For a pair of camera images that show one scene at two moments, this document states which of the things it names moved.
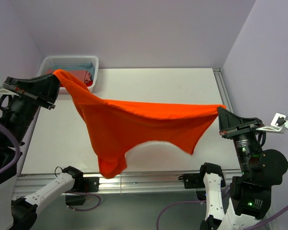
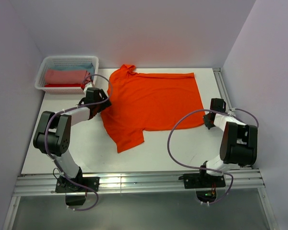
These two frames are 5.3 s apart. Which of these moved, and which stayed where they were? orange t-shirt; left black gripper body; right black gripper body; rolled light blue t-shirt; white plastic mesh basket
Moved: left black gripper body; orange t-shirt; right black gripper body
Stayed: white plastic mesh basket; rolled light blue t-shirt
